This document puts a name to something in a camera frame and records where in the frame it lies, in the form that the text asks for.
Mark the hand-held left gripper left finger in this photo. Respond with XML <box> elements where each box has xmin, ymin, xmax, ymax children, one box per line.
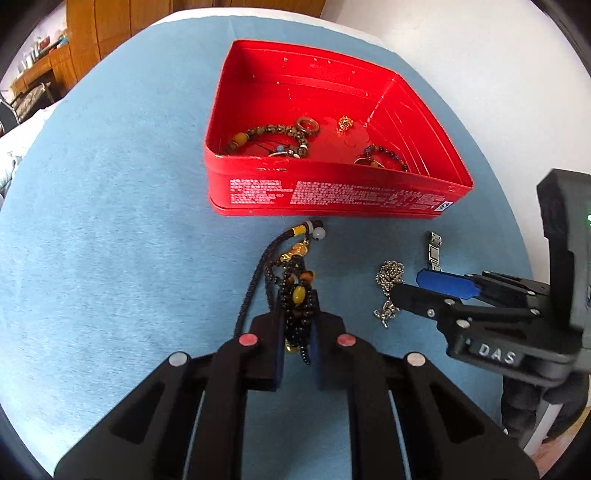
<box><xmin>54</xmin><ymin>313</ymin><xmax>286</xmax><ymax>480</ymax></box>

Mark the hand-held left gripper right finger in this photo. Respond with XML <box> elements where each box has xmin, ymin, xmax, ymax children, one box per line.
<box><xmin>310</xmin><ymin>312</ymin><xmax>540</xmax><ymax>480</ymax></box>

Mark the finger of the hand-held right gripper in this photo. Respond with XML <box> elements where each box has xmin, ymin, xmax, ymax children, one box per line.
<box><xmin>392</xmin><ymin>282</ymin><xmax>542</xmax><ymax>325</ymax></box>
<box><xmin>416</xmin><ymin>269</ymin><xmax>551</xmax><ymax>308</ymax></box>

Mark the silver chain necklace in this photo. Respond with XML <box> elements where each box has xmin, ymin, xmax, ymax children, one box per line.
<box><xmin>373</xmin><ymin>260</ymin><xmax>407</xmax><ymax>328</ymax></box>

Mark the black bead necklace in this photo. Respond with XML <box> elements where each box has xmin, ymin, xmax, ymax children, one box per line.
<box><xmin>235</xmin><ymin>220</ymin><xmax>326</xmax><ymax>365</ymax></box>

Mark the red tin box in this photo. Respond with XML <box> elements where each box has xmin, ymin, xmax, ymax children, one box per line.
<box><xmin>203</xmin><ymin>39</ymin><xmax>475</xmax><ymax>217</ymax></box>

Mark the multicolour bead bracelet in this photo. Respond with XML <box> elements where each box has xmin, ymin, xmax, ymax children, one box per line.
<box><xmin>355</xmin><ymin>144</ymin><xmax>410</xmax><ymax>173</ymax></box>

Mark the brown bead bracelet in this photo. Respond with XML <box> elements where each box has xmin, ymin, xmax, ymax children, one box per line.
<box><xmin>225</xmin><ymin>124</ymin><xmax>311</xmax><ymax>160</ymax></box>

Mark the blue table cloth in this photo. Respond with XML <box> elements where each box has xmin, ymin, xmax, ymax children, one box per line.
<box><xmin>0</xmin><ymin>18</ymin><xmax>536</xmax><ymax>476</ymax></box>

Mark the white bedding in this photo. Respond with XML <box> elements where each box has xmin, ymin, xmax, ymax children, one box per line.
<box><xmin>0</xmin><ymin>99</ymin><xmax>63</xmax><ymax>201</ymax></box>

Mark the white sheet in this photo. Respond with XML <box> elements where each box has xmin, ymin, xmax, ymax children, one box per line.
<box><xmin>152</xmin><ymin>6</ymin><xmax>386</xmax><ymax>40</ymax></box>

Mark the patterned chair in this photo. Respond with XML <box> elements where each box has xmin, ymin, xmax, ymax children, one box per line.
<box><xmin>13</xmin><ymin>83</ymin><xmax>51</xmax><ymax>112</ymax></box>

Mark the black office chair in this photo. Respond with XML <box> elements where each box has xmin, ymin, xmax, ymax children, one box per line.
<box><xmin>0</xmin><ymin>98</ymin><xmax>21</xmax><ymax>136</ymax></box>

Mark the wooden desk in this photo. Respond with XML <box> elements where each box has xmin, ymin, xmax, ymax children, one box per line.
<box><xmin>9</xmin><ymin>41</ymin><xmax>101</xmax><ymax>108</ymax></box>

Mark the wooden wardrobe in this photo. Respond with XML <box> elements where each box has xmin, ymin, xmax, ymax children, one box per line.
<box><xmin>65</xmin><ymin>0</ymin><xmax>324</xmax><ymax>63</ymax></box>

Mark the desk clutter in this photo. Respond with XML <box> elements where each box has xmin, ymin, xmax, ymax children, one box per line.
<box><xmin>18</xmin><ymin>31</ymin><xmax>71</xmax><ymax>70</ymax></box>

